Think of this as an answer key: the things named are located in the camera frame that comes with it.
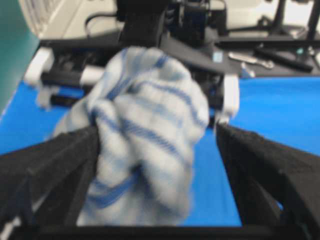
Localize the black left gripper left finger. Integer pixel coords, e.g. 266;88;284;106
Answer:
0;126;99;226

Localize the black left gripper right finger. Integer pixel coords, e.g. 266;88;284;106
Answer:
216;123;320;240

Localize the white blue striped towel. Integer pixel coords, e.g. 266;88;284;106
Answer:
53;46;209;226

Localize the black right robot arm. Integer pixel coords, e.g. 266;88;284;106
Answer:
116;0;233;75

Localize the blue table cloth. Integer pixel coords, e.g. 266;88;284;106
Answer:
0;77;320;227

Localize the silver wrench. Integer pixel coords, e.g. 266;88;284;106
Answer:
228;52;275;69

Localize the black bar tool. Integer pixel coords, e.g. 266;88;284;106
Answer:
254;47;314;73

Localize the green board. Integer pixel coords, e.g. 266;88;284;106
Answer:
0;0;39;112

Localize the black tripod stand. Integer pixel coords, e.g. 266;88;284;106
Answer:
257;0;304;38

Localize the black aluminium frame rail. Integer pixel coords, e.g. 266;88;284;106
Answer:
39;31;320;78

